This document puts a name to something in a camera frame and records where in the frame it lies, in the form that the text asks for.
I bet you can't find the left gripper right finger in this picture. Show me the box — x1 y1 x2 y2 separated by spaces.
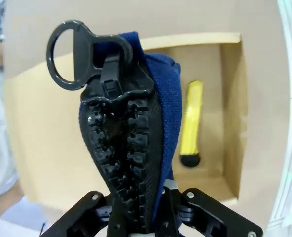
160 180 264 237

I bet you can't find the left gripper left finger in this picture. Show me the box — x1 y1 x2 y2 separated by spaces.
38 190 112 237

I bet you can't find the brown cardboard box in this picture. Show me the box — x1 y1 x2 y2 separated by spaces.
4 31 249 218

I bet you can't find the yellow utility knife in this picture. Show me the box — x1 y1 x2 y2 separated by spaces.
179 80 205 169

